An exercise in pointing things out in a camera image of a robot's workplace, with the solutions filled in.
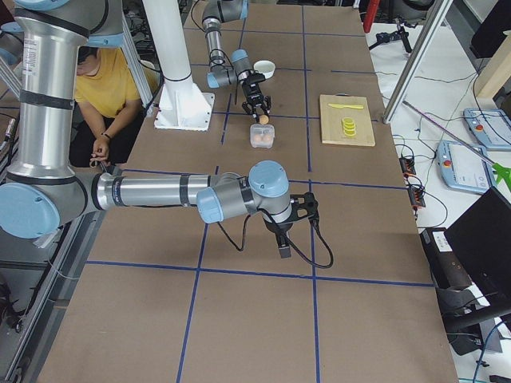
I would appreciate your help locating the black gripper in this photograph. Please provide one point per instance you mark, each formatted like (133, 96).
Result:
(254, 93)
(278, 228)

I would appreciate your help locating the clear plastic egg box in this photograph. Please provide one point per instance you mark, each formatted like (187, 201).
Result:
(262, 135)

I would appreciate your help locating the black box device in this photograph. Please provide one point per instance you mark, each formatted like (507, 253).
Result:
(445, 266)

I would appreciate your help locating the white bowl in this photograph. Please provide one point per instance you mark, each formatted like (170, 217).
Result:
(265, 67)

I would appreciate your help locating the yellow plastic knife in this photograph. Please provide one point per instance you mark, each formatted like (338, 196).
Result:
(343, 106)

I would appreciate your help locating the wooden cutting board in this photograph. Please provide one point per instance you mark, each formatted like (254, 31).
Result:
(330, 121)

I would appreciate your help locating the lemon slices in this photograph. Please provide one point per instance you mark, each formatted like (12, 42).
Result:
(349, 127)

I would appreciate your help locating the black tripod rod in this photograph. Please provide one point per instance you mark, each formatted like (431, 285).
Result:
(399, 35)

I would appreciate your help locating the orange black circuit board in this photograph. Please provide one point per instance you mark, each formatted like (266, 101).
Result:
(407, 166)

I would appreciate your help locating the person in yellow shirt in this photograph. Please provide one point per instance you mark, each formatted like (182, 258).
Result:
(110, 105)

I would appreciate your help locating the red cylinder object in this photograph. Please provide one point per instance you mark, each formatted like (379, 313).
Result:
(371, 11)

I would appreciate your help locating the black monitor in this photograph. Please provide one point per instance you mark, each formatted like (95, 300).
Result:
(480, 238)

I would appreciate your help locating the blue teach pendant near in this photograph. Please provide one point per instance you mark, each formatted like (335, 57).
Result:
(463, 170)

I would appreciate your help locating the blue teach pendant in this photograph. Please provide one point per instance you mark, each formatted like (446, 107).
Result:
(463, 170)
(491, 128)

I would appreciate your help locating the silver reacher grabber stick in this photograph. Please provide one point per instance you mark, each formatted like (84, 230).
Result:
(503, 173)

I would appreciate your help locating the blue teach pendant far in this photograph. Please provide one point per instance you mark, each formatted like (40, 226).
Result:
(491, 128)

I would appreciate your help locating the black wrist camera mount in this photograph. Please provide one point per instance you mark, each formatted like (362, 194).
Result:
(304, 206)

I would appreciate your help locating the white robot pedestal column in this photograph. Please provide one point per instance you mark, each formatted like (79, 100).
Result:
(182, 105)

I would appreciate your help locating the aluminium frame post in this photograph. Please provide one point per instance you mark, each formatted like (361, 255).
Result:
(434, 20)

